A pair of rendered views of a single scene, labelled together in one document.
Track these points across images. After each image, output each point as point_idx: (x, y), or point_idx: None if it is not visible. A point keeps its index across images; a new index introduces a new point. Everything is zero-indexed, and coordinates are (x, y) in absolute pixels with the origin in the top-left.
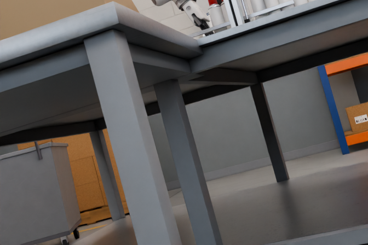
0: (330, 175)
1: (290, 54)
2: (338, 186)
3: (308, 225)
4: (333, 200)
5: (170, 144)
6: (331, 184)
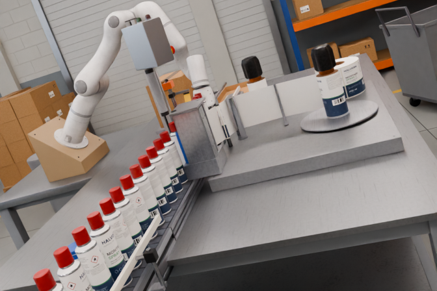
0: (366, 252)
1: None
2: (281, 273)
3: None
4: (222, 282)
5: None
6: (304, 264)
